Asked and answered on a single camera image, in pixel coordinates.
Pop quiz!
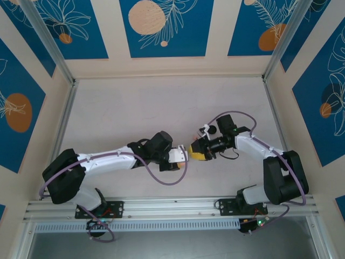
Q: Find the aluminium table side rail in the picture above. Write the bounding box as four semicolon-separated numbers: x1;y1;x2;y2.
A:
263;78;328;259
16;79;80;259

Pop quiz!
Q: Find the blue poster white flower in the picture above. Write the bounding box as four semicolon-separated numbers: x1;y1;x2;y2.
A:
34;0;109;60

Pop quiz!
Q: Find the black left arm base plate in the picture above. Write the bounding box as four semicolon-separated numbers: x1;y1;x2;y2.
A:
74;201;125;219

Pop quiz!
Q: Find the black controller board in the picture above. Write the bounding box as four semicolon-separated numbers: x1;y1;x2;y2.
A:
85;217;109;238
239;217;270;236

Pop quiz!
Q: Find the blue poster large peach circle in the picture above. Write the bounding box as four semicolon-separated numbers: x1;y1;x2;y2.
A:
119;0;215;59

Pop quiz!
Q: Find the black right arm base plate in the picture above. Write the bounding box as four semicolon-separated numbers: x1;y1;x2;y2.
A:
217;198;269;216

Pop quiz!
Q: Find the grey metal shelf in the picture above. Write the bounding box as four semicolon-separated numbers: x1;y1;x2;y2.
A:
25;231;323;259

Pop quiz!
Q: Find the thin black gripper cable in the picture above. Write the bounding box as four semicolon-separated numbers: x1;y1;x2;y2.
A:
218;149;240;160

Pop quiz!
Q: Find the blue poster dark circle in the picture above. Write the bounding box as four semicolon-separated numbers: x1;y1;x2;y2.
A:
292;16;345;168

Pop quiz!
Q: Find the white slotted cable duct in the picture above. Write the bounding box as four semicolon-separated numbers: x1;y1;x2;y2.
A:
34;219;240;233

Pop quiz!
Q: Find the blue poster orange oval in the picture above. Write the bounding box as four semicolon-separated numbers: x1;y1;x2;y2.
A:
0;39;46;174

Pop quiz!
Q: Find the blue poster fern orange circle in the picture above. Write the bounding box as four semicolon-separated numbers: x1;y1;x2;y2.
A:
227;0;304;57

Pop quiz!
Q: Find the blue poster dotted peach circle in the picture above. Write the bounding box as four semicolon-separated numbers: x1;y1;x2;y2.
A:
335;195;345;216

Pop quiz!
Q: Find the blue floral wall poster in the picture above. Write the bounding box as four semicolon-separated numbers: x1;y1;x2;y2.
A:
0;4;57;78
280;0;345;73

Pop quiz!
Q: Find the long aluminium mounting rail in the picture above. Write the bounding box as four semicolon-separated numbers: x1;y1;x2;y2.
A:
23;196;321;222

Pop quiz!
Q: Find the aluminium frame post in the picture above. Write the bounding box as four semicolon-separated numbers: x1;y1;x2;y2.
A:
19;0;78;86
263;0;320;81

